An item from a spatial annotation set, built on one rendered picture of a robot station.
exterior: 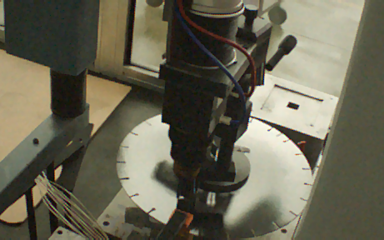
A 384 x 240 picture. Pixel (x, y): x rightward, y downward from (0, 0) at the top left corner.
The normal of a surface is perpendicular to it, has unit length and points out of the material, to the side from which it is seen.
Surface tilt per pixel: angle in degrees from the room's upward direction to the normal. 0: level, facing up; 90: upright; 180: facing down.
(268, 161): 0
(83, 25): 90
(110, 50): 90
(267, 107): 0
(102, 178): 0
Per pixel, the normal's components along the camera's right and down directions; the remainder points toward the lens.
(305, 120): 0.12, -0.81
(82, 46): 0.92, 0.30
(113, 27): -0.37, 0.50
